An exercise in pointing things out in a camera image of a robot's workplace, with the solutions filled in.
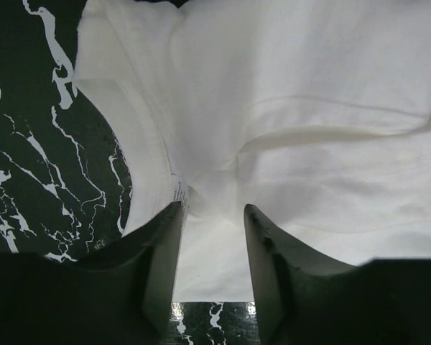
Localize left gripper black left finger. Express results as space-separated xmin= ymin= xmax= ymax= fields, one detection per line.
xmin=0 ymin=202 xmax=183 ymax=344

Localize white printed t shirt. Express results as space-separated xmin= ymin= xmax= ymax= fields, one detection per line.
xmin=74 ymin=1 xmax=431 ymax=302

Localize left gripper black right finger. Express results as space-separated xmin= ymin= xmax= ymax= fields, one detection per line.
xmin=244 ymin=204 xmax=431 ymax=344

